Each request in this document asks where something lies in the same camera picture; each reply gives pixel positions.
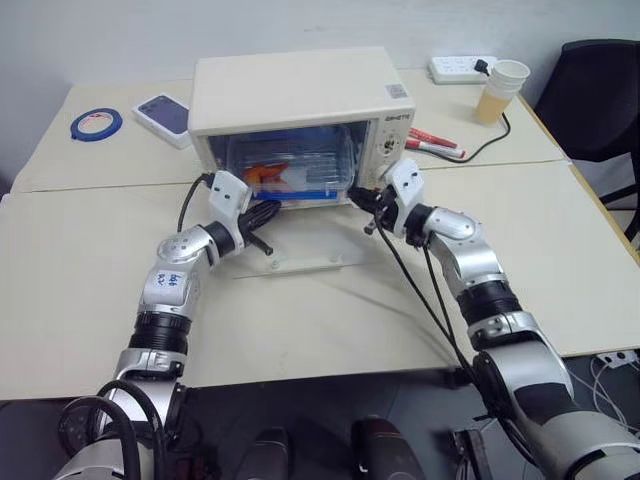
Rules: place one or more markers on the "orange food piece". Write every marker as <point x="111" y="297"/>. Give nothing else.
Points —
<point x="262" y="176"/>

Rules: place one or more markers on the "black power plug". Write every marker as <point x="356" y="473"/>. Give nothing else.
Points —
<point x="482" y="67"/>

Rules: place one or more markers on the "red marker pen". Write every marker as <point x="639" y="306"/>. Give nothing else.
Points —
<point x="432" y="136"/>
<point x="435" y="148"/>

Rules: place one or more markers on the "dark rounded shape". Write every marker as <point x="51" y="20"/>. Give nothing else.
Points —
<point x="382" y="450"/>

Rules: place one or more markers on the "white toaster oven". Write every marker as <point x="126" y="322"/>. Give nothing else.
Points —
<point x="280" y="90"/>

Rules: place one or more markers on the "blue tape roll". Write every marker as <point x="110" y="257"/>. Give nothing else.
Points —
<point x="80" y="131"/>

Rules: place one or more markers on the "white floor power strip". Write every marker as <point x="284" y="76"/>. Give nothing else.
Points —
<point x="620" y="357"/>

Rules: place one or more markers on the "white phone box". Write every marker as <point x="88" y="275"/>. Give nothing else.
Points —
<point x="162" y="112"/>

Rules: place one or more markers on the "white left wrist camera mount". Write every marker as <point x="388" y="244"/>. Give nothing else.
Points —
<point x="227" y="192"/>

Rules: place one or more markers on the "stacked paper cups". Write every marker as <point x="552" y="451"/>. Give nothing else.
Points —
<point x="500" y="95"/>

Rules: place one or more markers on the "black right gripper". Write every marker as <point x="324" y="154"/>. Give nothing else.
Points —
<point x="386" y="207"/>

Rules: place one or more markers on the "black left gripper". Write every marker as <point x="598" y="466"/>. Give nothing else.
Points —
<point x="247" y="222"/>

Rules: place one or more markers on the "black office chair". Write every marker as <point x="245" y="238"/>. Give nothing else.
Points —
<point x="590" y="100"/>

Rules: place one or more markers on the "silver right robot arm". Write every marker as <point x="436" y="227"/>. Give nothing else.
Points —
<point x="480" y="270"/>

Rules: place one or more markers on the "glass toaster oven door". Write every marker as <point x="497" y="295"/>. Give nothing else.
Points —
<point x="305" y="235"/>

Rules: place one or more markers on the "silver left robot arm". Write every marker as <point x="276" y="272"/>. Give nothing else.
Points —
<point x="165" y="290"/>

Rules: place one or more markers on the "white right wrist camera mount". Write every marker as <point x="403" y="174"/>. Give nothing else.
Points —
<point x="407" y="182"/>

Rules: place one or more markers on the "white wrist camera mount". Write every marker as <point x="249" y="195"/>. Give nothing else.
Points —
<point x="227" y="192"/>
<point x="407" y="182"/>

